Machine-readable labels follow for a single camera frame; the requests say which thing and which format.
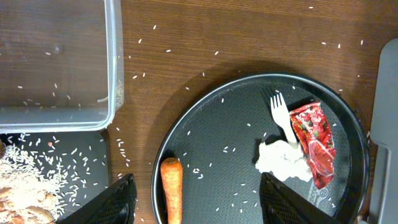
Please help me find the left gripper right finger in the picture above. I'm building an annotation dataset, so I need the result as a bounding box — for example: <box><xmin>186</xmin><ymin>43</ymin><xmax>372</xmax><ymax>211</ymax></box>
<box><xmin>259</xmin><ymin>172</ymin><xmax>339</xmax><ymax>224</ymax></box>

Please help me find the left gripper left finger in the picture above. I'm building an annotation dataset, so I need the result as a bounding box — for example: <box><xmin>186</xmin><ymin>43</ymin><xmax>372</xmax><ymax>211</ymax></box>
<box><xmin>57</xmin><ymin>174</ymin><xmax>137</xmax><ymax>224</ymax></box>

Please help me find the white napkin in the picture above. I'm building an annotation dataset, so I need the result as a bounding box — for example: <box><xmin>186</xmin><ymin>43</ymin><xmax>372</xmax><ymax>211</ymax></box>
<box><xmin>255</xmin><ymin>140</ymin><xmax>313</xmax><ymax>182</ymax></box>

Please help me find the orange carrot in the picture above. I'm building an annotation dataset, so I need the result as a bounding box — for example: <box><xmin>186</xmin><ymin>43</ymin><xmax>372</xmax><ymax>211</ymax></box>
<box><xmin>160</xmin><ymin>157</ymin><xmax>183</xmax><ymax>224</ymax></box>

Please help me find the red snack wrapper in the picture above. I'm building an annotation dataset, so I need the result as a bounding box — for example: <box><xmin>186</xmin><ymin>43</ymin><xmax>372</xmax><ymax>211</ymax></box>
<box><xmin>289</xmin><ymin>102</ymin><xmax>336</xmax><ymax>189</ymax></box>

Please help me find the rice and nuts pile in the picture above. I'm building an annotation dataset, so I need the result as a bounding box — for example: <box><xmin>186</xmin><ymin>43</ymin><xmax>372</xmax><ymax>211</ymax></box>
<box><xmin>0</xmin><ymin>133</ymin><xmax>106</xmax><ymax>224</ymax></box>

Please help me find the white plastic fork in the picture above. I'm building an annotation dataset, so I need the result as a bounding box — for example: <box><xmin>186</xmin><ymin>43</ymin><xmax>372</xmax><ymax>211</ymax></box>
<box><xmin>270</xmin><ymin>93</ymin><xmax>299</xmax><ymax>149</ymax></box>

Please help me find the black rectangular tray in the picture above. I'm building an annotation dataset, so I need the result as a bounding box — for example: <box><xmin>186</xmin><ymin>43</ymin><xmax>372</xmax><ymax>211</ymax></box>
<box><xmin>0</xmin><ymin>130</ymin><xmax>109</xmax><ymax>224</ymax></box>

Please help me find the round black serving tray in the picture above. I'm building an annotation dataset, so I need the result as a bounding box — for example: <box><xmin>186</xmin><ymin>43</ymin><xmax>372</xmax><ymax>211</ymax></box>
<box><xmin>151</xmin><ymin>74</ymin><xmax>369</xmax><ymax>223</ymax></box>

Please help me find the clear plastic bin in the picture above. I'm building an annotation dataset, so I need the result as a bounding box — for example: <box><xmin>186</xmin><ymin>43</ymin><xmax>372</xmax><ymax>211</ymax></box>
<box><xmin>1</xmin><ymin>0</ymin><xmax>124</xmax><ymax>134</ymax></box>

